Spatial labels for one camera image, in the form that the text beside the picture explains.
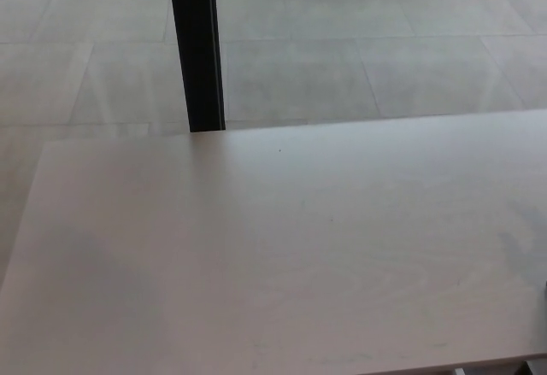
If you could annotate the black metal post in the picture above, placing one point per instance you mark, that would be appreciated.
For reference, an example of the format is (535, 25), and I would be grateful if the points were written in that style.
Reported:
(196, 50)

